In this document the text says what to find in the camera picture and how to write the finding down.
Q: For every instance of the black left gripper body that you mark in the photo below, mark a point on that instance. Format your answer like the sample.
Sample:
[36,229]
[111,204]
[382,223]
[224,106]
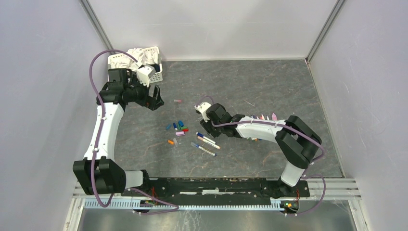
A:
[142,96]

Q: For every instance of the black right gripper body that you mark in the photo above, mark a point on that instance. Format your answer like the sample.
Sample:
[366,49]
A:
[213,130]

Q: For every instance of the pink highlighter marker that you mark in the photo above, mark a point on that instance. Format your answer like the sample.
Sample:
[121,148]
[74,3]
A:
[274,117]

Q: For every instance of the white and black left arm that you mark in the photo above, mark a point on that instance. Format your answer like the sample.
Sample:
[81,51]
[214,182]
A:
[97,171]

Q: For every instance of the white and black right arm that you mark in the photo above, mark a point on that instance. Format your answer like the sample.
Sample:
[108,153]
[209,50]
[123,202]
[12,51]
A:
[297,141]

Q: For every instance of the peach capped marker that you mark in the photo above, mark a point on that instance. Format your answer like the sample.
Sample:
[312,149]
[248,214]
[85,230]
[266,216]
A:
[209,142]

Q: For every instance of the navy capped white marker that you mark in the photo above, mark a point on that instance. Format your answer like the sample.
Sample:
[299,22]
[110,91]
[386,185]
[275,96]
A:
[206,138]

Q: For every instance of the white plastic basket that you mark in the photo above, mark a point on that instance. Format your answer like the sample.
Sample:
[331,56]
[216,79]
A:
[153,63]

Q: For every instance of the clear capped blue marker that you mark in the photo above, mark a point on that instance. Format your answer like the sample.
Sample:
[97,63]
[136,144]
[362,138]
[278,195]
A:
[203,149]

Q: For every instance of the white crumpled cloth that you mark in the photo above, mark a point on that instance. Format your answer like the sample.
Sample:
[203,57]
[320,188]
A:
[140,57]

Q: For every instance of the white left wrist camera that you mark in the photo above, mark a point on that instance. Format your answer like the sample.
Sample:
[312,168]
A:
[144,74]

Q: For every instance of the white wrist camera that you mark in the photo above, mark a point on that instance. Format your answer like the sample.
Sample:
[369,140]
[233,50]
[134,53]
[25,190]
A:
[202,109]
[144,74]

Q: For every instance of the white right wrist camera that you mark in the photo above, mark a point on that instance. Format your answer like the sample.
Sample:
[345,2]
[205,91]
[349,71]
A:
[202,109]

